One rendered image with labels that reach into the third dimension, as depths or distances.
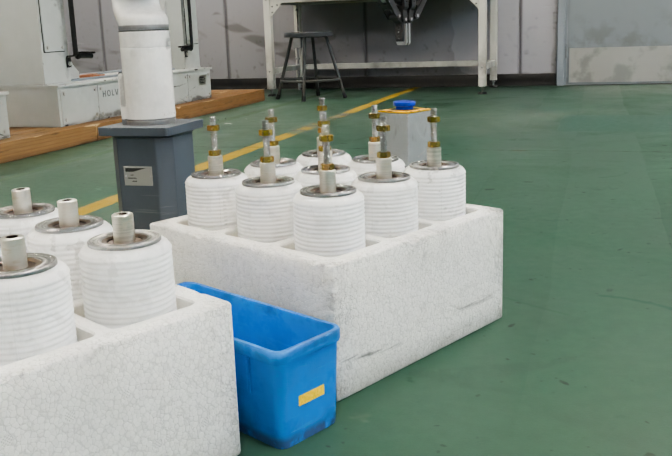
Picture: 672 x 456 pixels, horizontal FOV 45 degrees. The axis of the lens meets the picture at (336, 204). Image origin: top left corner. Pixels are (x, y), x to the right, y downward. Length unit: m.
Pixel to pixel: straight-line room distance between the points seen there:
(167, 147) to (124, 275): 0.70
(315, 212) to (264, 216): 0.11
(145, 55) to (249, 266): 0.56
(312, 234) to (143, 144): 0.56
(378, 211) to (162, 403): 0.43
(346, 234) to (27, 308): 0.43
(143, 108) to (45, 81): 2.31
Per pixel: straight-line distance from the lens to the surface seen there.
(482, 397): 1.06
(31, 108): 3.87
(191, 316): 0.85
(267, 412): 0.94
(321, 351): 0.94
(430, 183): 1.20
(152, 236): 0.88
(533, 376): 1.13
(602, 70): 6.27
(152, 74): 1.52
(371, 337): 1.07
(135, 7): 1.56
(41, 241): 0.95
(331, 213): 1.03
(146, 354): 0.83
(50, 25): 3.86
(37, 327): 0.80
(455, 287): 1.20
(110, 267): 0.84
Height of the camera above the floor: 0.46
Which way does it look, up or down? 12 degrees down
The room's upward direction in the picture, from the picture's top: 2 degrees counter-clockwise
